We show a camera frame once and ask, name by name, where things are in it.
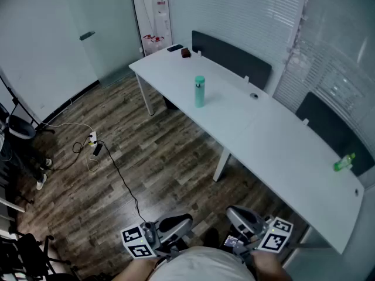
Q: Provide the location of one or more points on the black light stand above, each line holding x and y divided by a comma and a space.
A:
17, 104

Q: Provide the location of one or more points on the person's left forearm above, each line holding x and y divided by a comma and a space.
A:
137, 269

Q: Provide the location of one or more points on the white power strip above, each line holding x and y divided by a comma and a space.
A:
93, 137

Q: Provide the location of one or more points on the grey round studio lamp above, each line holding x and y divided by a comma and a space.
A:
21, 129

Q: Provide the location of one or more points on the black office chair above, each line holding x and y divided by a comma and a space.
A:
26, 256

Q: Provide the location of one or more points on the dark grey desk divider panel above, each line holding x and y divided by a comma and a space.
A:
231, 57
331, 124

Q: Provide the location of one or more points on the dark red wallet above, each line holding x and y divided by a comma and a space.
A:
185, 53

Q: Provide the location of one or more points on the clear jug red cap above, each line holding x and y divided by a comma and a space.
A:
158, 43
149, 45

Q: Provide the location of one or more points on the white desk leg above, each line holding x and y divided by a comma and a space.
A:
221, 165
145, 95

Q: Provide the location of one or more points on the white window blinds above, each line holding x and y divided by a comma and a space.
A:
234, 16
331, 80

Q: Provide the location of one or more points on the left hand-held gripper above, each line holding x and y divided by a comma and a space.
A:
137, 239

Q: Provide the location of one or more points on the black power adapter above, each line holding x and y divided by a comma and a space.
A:
97, 149

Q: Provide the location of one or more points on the black smartphone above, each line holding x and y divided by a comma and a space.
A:
175, 48

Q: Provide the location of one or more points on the person's right forearm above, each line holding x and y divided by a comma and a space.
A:
269, 265

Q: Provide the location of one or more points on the person's white shirt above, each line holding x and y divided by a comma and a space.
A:
202, 265

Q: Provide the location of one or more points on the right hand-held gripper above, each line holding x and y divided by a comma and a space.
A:
275, 240

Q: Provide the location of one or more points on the black waste bin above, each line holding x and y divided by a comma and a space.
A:
170, 104

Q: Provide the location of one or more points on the person's right leg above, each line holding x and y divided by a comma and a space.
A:
211, 239

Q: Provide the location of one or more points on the black device with screen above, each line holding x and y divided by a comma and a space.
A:
231, 241

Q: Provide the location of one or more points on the green plastic bottle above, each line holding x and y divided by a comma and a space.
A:
344, 162

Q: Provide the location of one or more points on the white water dispenser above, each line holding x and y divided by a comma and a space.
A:
161, 13

